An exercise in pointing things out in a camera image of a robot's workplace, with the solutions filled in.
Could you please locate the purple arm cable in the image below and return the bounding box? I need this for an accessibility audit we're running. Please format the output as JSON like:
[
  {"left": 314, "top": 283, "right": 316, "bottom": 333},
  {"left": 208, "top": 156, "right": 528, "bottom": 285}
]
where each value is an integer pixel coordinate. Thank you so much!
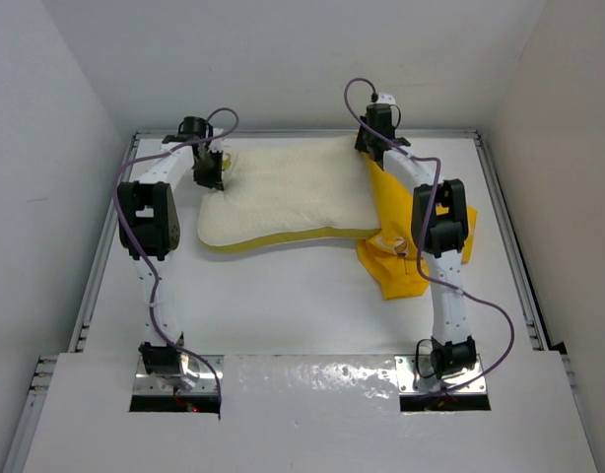
[
  {"left": 112, "top": 107, "right": 240, "bottom": 410},
  {"left": 343, "top": 77, "right": 514, "bottom": 395}
]

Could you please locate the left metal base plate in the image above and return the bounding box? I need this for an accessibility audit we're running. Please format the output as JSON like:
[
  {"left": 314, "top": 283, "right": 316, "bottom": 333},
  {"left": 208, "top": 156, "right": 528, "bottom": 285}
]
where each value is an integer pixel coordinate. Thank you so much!
[{"left": 132, "top": 356, "right": 223, "bottom": 396}]

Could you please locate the cream foam pillow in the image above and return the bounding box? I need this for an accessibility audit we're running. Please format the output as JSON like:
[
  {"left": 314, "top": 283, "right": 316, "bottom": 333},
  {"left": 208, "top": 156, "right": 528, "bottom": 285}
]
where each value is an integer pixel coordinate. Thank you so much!
[{"left": 197, "top": 135, "right": 380, "bottom": 252}]

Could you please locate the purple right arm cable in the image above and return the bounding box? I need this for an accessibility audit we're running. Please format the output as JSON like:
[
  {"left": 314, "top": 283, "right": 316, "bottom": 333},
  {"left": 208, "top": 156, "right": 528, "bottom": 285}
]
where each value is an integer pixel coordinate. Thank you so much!
[{"left": 343, "top": 77, "right": 514, "bottom": 395}]

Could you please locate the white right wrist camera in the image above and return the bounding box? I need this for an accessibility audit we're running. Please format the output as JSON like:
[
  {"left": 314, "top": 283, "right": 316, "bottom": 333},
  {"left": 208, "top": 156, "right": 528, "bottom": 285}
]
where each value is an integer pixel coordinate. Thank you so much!
[{"left": 371, "top": 92, "right": 396, "bottom": 106}]

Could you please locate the aluminium table frame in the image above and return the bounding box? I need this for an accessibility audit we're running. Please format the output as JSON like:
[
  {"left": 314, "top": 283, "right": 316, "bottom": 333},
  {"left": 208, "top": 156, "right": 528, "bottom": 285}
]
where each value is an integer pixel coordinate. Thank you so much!
[{"left": 4, "top": 130, "right": 571, "bottom": 472}]

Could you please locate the metal base plate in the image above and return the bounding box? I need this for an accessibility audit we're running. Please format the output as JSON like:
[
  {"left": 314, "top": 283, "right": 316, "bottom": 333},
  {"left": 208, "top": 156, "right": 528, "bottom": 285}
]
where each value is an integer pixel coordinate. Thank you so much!
[
  {"left": 132, "top": 356, "right": 223, "bottom": 396},
  {"left": 394, "top": 355, "right": 489, "bottom": 395}
]

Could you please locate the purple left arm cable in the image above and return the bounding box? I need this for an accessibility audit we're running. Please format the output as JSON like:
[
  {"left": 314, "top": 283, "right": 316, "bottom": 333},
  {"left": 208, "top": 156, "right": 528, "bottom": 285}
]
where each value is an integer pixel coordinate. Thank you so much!
[{"left": 112, "top": 107, "right": 240, "bottom": 410}]

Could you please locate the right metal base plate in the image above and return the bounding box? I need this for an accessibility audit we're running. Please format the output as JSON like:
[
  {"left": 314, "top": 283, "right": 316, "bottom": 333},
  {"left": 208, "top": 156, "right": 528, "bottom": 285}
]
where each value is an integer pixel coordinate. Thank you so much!
[{"left": 394, "top": 355, "right": 489, "bottom": 395}]

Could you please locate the white front cover board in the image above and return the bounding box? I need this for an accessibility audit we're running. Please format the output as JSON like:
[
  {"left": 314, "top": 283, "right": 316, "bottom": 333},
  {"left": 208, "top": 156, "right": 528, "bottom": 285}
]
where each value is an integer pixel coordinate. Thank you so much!
[{"left": 25, "top": 352, "right": 595, "bottom": 472}]

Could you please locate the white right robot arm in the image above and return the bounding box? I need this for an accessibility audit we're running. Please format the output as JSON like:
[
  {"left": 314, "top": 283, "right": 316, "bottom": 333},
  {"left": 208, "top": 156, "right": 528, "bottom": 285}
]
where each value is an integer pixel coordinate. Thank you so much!
[{"left": 356, "top": 101, "right": 477, "bottom": 379}]

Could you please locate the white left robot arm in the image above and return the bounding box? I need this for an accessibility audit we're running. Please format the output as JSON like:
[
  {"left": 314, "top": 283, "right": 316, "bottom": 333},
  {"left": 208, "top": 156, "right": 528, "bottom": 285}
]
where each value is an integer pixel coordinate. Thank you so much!
[{"left": 112, "top": 116, "right": 224, "bottom": 394}]

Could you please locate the yellow printed pillowcase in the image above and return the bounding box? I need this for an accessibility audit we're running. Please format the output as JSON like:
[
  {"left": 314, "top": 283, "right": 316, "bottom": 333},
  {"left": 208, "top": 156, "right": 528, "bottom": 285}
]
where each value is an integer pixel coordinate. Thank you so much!
[{"left": 355, "top": 152, "right": 481, "bottom": 301}]

